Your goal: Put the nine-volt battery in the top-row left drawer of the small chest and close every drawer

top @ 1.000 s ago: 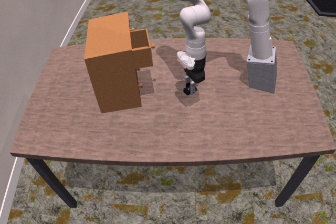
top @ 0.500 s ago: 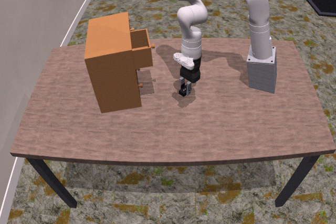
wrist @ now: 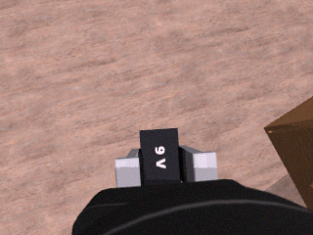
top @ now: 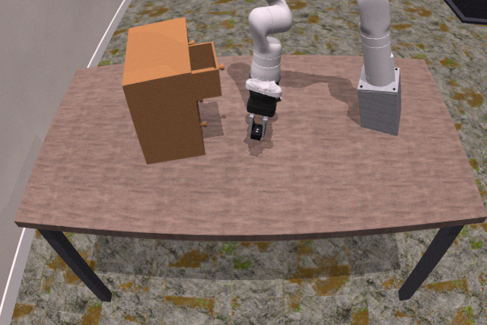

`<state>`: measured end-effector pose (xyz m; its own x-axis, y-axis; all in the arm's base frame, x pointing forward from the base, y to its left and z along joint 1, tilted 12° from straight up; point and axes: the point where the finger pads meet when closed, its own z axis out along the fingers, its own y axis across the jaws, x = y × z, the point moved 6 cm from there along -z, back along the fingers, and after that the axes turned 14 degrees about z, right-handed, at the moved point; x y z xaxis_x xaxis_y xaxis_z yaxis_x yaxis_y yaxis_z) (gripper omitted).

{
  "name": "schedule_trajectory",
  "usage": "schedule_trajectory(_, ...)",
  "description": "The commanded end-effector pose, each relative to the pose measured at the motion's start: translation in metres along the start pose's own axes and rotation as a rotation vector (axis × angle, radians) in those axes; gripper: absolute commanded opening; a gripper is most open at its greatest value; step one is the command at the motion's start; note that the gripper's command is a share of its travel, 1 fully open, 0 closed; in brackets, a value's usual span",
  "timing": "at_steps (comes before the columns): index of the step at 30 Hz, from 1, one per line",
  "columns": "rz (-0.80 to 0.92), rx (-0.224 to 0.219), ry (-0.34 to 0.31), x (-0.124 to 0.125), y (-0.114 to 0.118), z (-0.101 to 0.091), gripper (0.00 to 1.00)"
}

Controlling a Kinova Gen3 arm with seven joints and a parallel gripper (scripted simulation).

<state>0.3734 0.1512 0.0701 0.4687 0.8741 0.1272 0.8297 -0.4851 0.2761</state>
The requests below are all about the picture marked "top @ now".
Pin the black 9 v battery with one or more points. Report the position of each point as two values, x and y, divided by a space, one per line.
256 133

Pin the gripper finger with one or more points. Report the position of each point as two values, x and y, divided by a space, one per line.
251 117
265 119

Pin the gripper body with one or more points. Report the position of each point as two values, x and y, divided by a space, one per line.
265 81

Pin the small brown wooden chest of drawers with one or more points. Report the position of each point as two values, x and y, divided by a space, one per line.
158 85

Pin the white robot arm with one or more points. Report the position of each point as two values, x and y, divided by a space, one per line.
374 29

